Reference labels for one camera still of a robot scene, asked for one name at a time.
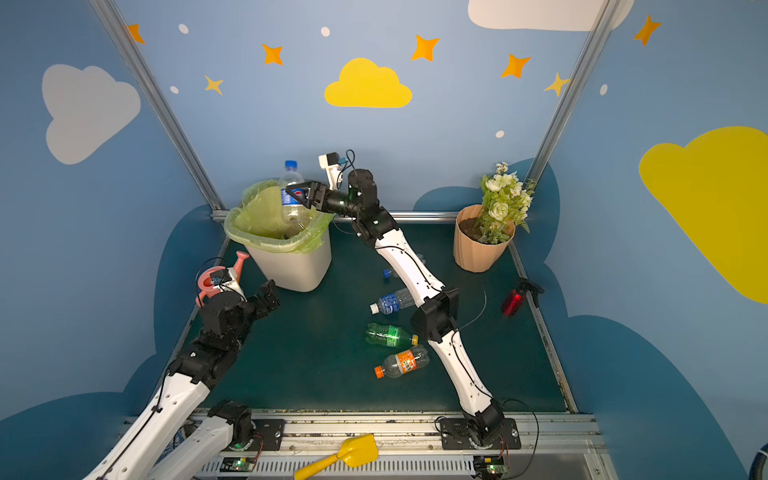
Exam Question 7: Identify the blue label white cap bottle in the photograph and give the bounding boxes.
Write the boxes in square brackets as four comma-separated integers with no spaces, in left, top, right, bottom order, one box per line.
[369,288,415,315]

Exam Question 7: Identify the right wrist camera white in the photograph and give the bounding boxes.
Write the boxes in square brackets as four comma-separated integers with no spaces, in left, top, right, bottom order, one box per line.
[318,152,347,190]

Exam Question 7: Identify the aluminium frame post right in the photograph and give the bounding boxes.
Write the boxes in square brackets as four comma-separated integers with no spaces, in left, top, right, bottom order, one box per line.
[525,0,621,185]

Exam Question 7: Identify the yellow toy shovel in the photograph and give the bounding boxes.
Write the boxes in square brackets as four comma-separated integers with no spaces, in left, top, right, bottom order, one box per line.
[293,434,379,480]

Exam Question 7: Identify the circuit board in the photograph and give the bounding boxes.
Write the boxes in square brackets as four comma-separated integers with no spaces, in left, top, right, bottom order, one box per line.
[471,456,509,480]
[219,457,257,474]

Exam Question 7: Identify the left circuit board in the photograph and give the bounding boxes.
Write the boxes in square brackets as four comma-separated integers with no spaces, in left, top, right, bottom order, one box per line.
[219,457,257,474]

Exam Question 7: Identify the aluminium frame post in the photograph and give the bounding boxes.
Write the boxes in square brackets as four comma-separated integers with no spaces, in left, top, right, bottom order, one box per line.
[525,0,621,185]
[89,0,226,212]

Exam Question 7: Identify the artificial white flower plant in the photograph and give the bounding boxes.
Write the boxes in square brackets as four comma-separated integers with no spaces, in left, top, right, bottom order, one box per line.
[472,162,536,245]

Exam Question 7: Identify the pepsi bottle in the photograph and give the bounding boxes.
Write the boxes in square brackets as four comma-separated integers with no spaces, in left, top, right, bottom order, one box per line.
[279,160,311,238]

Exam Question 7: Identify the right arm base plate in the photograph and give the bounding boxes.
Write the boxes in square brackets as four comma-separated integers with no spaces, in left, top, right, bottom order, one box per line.
[434,416,522,450]

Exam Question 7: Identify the pink watering can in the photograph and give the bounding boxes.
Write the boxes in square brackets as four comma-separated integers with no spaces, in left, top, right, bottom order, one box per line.
[196,251,250,307]

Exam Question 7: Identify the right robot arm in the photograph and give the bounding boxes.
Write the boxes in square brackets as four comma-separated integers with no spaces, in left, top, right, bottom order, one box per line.
[287,169,505,446]

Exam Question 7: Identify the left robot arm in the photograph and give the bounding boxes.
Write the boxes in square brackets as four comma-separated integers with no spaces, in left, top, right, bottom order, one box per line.
[86,280,280,479]

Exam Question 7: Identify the beige ribbed flower pot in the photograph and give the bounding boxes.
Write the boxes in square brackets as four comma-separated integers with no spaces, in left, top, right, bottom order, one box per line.
[453,204,516,273]

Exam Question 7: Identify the orange cap orange label bottle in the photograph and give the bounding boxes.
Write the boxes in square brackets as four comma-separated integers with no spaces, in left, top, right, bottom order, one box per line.
[374,345,430,379]

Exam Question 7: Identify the right circuit board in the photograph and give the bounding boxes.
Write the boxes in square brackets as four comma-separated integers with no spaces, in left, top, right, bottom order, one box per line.
[471,456,509,480]

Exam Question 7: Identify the aluminium frame rail back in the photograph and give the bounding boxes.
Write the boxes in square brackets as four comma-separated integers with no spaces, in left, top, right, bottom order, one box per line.
[210,210,459,224]

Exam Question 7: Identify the red spray bottle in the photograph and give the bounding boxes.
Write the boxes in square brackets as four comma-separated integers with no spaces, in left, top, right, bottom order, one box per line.
[501,277,545,317]

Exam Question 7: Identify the green soda bottle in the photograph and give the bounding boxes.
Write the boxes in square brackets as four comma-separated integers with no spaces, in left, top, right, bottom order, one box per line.
[365,323,419,348]

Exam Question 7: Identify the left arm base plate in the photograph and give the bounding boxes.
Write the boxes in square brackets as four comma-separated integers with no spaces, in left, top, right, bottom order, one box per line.
[228,419,285,453]

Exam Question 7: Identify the green bin liner bag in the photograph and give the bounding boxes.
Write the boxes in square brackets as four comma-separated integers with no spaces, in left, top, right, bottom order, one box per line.
[224,179,333,254]

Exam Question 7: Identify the white plastic waste bin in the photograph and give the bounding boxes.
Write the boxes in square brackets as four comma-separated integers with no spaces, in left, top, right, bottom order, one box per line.
[246,231,332,293]

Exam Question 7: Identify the aluminium frame post left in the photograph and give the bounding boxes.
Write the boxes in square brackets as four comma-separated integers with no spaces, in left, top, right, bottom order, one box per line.
[89,0,226,212]

